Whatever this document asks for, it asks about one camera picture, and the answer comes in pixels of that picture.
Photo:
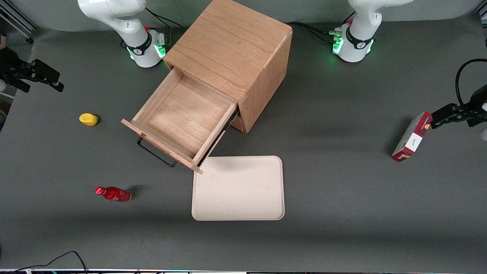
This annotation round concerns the aluminium frame bar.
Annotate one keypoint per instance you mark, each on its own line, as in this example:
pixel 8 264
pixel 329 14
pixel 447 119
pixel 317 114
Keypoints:
pixel 17 19
pixel 483 14

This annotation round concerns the black hex key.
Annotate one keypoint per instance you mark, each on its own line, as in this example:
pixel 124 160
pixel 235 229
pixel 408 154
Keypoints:
pixel 152 153

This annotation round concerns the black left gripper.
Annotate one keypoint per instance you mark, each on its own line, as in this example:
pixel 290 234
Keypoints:
pixel 478 102

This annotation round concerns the beige plastic tray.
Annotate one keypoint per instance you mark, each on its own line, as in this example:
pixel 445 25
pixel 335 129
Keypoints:
pixel 237 188

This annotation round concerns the yellow lemon-shaped object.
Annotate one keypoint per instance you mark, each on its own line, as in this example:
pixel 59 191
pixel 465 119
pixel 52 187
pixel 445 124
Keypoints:
pixel 88 119

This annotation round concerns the red and white carton box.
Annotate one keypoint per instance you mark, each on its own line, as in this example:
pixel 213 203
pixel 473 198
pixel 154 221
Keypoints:
pixel 412 139

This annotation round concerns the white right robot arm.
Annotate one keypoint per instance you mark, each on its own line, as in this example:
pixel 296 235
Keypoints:
pixel 129 26

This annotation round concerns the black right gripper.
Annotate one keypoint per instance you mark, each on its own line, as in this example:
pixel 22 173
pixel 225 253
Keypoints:
pixel 8 61

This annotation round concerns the wooden tool holder block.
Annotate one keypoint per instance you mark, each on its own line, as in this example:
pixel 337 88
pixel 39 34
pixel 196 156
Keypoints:
pixel 182 114

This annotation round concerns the red bottle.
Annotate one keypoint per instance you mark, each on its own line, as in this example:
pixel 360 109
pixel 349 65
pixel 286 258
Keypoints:
pixel 114 194

